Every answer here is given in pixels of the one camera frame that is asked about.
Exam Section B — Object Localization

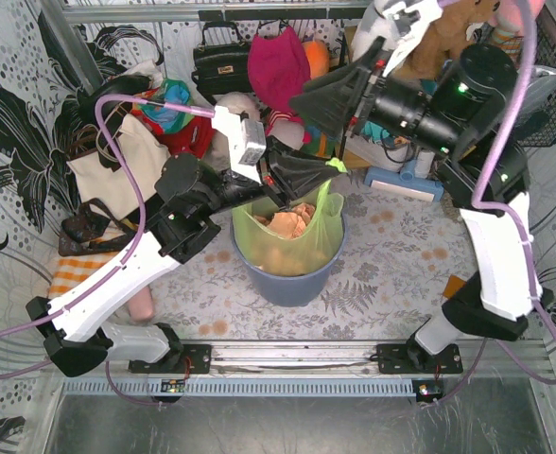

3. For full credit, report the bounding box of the green trash bag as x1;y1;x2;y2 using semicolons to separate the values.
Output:
232;153;347;277

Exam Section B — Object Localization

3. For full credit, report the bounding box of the blue trash bin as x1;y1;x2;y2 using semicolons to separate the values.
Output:
230;216;349;307

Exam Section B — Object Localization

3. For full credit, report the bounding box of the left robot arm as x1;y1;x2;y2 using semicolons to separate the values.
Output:
26;141;346;377

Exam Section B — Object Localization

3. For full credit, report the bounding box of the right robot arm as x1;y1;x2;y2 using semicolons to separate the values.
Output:
289;36;542;370

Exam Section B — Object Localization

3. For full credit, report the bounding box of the rainbow striped bag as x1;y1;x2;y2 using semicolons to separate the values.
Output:
301;126;339;158

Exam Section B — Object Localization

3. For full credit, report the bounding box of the magenta cloth bag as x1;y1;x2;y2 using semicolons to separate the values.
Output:
247;26;310;113

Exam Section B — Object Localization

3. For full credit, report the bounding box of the cream canvas tote bag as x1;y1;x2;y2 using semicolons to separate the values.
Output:
65;113;171;218

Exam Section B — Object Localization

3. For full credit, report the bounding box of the brown patterned bag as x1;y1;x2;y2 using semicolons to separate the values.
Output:
58;198;137;257

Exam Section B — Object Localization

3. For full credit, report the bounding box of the teal folded cloth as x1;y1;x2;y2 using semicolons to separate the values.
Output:
362;96;457;149

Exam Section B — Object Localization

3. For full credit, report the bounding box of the crumpled brown paper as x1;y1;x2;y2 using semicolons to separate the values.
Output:
253;202;316;239

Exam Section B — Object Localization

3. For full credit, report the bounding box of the wooden shelf rack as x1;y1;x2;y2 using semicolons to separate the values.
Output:
344;26;369;63

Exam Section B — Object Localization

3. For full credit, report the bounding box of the pink white plush doll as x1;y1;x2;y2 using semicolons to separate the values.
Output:
266;110;312;150

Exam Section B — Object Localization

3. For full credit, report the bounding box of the white plush dog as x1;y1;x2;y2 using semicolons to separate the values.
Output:
352;0;397;61

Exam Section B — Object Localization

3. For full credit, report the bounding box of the red cloth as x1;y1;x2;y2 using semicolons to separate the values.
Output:
156;116;215;159

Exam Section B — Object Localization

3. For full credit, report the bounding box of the cream plush lamb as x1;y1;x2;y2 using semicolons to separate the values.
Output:
210;92;260;166

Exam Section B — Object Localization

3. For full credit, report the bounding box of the brown teddy bear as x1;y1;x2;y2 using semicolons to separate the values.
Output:
393;0;500;80

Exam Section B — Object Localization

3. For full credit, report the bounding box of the colourful rainbow cloth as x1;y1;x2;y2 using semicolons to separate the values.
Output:
130;78;198;137

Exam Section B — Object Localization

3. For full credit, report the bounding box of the black leather handbag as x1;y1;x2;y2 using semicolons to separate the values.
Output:
191;21;253;105

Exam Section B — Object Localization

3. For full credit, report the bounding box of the pink plush toy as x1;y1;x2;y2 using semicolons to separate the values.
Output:
489;0;525;45

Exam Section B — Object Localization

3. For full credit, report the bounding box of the silver foil pouch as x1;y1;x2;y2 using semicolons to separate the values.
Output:
518;65;556;122

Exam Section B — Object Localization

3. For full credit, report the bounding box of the orange checkered towel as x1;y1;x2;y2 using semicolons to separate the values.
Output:
47;253;116;299

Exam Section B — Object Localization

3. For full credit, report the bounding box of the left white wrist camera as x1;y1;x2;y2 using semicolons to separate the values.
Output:
211;106;267;183

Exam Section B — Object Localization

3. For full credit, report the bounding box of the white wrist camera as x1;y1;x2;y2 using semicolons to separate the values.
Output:
381;0;443;78
211;106;267;183

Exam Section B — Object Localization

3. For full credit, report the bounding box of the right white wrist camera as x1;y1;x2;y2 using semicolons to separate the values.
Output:
381;0;443;78

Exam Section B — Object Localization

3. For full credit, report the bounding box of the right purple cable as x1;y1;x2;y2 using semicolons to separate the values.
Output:
419;0;556;403

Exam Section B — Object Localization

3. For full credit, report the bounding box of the purple cable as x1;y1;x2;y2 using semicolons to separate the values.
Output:
419;0;556;403
0;93;217;409

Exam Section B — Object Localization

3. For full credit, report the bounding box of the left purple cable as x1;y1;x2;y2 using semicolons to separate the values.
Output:
0;93;217;409

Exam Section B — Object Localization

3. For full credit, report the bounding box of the black wire basket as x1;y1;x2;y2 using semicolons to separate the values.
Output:
512;20;556;148

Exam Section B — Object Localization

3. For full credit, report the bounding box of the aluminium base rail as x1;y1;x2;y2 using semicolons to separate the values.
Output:
43;337;556;399

